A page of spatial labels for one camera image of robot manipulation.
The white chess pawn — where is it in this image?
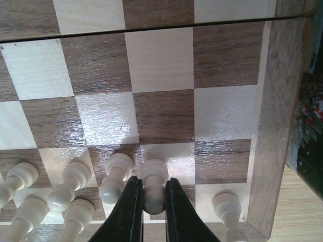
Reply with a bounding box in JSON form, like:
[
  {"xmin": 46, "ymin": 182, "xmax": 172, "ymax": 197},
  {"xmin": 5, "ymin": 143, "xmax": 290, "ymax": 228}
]
[
  {"xmin": 138, "ymin": 159, "xmax": 169, "ymax": 215},
  {"xmin": 47, "ymin": 161, "xmax": 91, "ymax": 212},
  {"xmin": 212, "ymin": 193, "xmax": 249, "ymax": 242},
  {"xmin": 1, "ymin": 162, "xmax": 39, "ymax": 209},
  {"xmin": 98, "ymin": 153, "xmax": 134, "ymax": 204}
]

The wooden chess board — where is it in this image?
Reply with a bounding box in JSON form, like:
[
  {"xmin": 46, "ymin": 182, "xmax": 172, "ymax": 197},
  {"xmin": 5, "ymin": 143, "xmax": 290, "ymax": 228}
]
[{"xmin": 1, "ymin": 1, "xmax": 317, "ymax": 241}]

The gold tin lid tray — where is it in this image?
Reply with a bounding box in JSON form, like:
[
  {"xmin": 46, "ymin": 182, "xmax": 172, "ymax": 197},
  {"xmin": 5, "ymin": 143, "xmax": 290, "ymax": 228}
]
[{"xmin": 286, "ymin": 1, "xmax": 322, "ymax": 199}]

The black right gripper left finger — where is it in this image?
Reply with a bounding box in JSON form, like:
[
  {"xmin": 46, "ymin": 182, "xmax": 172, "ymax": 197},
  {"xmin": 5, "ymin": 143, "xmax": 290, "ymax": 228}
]
[{"xmin": 90, "ymin": 176, "xmax": 143, "ymax": 242}]

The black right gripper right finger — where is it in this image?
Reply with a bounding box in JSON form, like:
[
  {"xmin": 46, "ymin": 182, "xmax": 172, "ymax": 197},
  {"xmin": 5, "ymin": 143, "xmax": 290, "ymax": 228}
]
[{"xmin": 166, "ymin": 178, "xmax": 219, "ymax": 242}]

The white chess piece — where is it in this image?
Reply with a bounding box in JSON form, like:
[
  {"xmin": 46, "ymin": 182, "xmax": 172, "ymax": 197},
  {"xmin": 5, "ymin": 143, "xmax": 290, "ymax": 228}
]
[
  {"xmin": 10, "ymin": 197, "xmax": 49, "ymax": 241},
  {"xmin": 60, "ymin": 199, "xmax": 95, "ymax": 241}
]

